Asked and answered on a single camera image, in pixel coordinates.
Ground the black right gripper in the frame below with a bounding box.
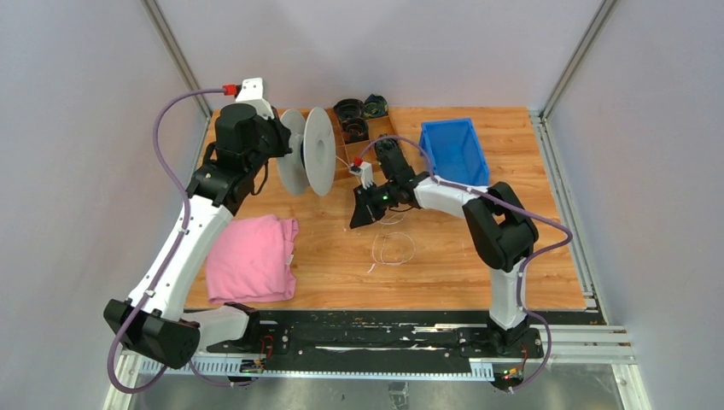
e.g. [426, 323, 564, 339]
[351, 181, 400, 230]

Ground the thin white cable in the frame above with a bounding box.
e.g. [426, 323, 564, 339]
[335, 155, 417, 267]

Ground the grey perforated cable spool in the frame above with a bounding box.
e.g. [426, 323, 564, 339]
[277, 107, 336, 196]

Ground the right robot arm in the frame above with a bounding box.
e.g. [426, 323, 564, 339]
[349, 138, 539, 357]

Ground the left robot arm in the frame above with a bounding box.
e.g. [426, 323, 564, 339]
[102, 102, 305, 369]

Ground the wooden divided tray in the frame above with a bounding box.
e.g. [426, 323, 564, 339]
[325, 108, 397, 181]

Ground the orange black rolled tie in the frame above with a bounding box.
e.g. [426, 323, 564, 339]
[341, 117, 369, 144]

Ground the blue plastic bin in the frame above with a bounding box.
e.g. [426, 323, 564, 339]
[420, 118, 490, 186]

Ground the pink folded cloth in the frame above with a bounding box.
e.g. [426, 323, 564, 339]
[206, 214, 299, 304]

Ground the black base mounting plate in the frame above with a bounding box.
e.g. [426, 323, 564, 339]
[152, 308, 567, 375]

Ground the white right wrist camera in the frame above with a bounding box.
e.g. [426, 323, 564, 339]
[348, 158, 376, 190]

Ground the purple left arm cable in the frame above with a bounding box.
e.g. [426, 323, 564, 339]
[107, 83, 267, 395]

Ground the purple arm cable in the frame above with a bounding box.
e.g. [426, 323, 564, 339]
[107, 83, 267, 395]
[350, 134, 575, 393]

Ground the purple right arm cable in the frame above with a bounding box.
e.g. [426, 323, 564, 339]
[350, 134, 575, 393]

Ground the aluminium frame rail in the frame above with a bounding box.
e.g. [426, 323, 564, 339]
[121, 318, 638, 381]

